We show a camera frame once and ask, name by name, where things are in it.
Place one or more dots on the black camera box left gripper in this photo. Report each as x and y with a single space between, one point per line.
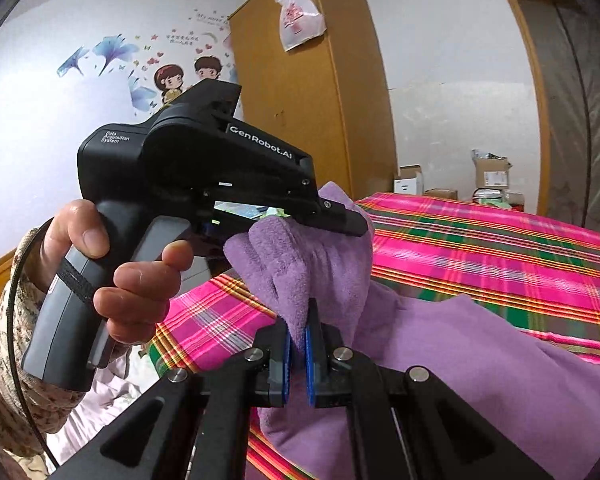
208 94

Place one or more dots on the cardboard box with label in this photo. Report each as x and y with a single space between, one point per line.
492 171

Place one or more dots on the grey door curtain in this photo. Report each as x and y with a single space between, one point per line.
567 44

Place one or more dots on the wooden wardrobe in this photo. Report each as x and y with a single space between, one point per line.
328 97

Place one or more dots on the person's left hand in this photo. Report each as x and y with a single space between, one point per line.
140 296

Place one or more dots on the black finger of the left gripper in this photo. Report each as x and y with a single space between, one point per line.
215 232
328 215

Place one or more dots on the purple fleece garment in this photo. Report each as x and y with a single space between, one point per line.
430 339

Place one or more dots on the left gripper grey handle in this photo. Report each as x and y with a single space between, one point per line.
70 340

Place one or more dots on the white open box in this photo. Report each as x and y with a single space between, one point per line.
408 180

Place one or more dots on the small brown cardboard box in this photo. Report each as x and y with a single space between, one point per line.
443 193

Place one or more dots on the patterned left sleeve forearm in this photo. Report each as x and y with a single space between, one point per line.
51 406

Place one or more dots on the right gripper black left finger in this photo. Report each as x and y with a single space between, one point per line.
190 425

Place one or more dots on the pink plaid bed sheet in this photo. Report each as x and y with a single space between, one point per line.
455 259

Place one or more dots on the white plastic bag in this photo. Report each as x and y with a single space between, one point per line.
299 22

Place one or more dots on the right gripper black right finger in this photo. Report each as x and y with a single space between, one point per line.
405 425

